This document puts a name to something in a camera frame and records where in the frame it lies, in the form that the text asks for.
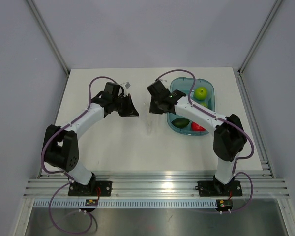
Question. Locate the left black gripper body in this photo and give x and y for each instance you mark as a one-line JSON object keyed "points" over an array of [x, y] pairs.
{"points": [[118, 103]]}

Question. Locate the aluminium mounting rail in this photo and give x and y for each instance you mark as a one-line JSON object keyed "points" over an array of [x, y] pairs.
{"points": [[163, 185]]}

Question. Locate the clear zip top bag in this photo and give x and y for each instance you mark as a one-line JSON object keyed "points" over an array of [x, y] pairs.
{"points": [[150, 120]]}

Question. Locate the white slotted cable duct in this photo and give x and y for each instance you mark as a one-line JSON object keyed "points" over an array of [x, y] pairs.
{"points": [[129, 203]]}

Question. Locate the right aluminium frame post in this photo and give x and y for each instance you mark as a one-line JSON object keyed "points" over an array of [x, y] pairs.
{"points": [[260, 35]]}

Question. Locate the left small circuit board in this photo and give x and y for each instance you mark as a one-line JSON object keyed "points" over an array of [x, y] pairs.
{"points": [[91, 202]]}

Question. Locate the dark green avocado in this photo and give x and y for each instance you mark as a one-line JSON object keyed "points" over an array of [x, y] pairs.
{"points": [[180, 123]]}

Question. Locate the red apple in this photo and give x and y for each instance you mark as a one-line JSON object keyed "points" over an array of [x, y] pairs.
{"points": [[197, 128]]}

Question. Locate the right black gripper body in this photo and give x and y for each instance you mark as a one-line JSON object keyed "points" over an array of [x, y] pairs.
{"points": [[157, 99]]}

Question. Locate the right small circuit board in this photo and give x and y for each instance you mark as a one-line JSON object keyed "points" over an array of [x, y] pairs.
{"points": [[224, 205]]}

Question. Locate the small circuit board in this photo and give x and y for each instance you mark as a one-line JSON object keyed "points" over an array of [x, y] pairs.
{"points": [[224, 205], [91, 202]]}

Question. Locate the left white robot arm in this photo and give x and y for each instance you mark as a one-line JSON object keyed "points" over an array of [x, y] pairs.
{"points": [[61, 150]]}

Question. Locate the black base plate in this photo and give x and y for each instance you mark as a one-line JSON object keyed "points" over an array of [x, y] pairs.
{"points": [[209, 188], [94, 189]]}

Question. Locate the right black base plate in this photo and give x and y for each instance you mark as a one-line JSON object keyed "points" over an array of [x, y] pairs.
{"points": [[209, 188]]}

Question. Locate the yellow-green bumpy fruit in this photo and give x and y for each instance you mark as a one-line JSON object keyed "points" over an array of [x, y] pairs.
{"points": [[203, 104]]}

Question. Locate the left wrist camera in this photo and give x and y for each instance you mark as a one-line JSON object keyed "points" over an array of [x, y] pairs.
{"points": [[126, 85]]}

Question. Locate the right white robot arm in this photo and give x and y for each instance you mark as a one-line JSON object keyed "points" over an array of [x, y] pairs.
{"points": [[228, 136]]}

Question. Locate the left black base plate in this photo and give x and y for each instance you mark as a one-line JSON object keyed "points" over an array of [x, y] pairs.
{"points": [[94, 189]]}

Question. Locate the left aluminium frame post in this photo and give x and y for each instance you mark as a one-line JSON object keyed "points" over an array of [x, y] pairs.
{"points": [[45, 31]]}

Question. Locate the teal plastic tray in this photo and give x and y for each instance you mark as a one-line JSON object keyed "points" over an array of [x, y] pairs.
{"points": [[187, 86]]}

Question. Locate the aluminium frame post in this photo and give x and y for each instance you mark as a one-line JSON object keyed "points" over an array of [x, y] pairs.
{"points": [[45, 31], [260, 35]]}

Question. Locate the green apple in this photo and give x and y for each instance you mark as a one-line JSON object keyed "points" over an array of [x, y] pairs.
{"points": [[200, 93]]}

